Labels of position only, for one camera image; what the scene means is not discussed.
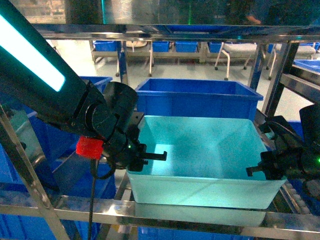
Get red cable clip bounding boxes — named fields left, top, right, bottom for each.
left=75, top=136, right=104, bottom=160

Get white stool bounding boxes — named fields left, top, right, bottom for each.
left=214, top=42, right=258, bottom=81

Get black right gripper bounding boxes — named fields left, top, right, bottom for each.
left=246, top=116, right=320, bottom=180

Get blue bin on left shelf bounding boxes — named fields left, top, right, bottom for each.
left=0, top=76, right=117, bottom=201

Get light teal plastic bin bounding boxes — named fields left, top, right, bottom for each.
left=127, top=115, right=285, bottom=209

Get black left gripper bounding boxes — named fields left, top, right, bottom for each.
left=102, top=111, right=167, bottom=172

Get black cable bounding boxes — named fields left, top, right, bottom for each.
left=87, top=154, right=117, bottom=240

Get stainless steel shelf frame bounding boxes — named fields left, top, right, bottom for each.
left=0, top=18, right=320, bottom=240

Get blue bin behind teal bin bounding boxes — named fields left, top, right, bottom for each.
left=135, top=78, right=264, bottom=121

